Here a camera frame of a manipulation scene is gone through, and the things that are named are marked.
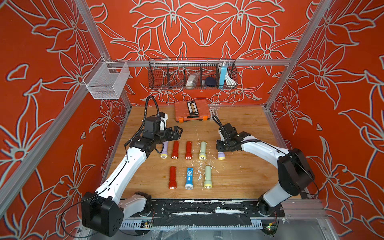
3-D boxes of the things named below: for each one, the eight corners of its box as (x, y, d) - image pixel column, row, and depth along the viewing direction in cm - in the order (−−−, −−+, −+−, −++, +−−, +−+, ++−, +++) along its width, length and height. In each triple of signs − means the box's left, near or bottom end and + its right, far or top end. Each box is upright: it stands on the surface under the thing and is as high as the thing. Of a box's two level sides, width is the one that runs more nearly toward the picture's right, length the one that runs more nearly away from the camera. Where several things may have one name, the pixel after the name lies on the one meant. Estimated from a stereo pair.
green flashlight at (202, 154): (198, 160, 91) (198, 158, 90) (199, 142, 99) (199, 140, 98) (205, 160, 91) (206, 158, 89) (206, 143, 99) (206, 141, 97)
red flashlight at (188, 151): (185, 159, 92) (185, 158, 90) (185, 142, 100) (185, 140, 98) (192, 159, 92) (192, 158, 90) (192, 142, 100) (192, 140, 98)
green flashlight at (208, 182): (204, 188, 82) (204, 186, 79) (204, 167, 89) (204, 165, 86) (211, 188, 81) (211, 186, 79) (210, 168, 89) (211, 165, 86)
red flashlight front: (168, 189, 81) (167, 188, 79) (170, 167, 88) (169, 166, 87) (176, 189, 81) (176, 188, 79) (177, 167, 88) (177, 166, 87)
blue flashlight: (184, 189, 81) (184, 187, 78) (185, 169, 88) (185, 167, 85) (193, 189, 81) (193, 187, 78) (193, 169, 88) (193, 167, 85)
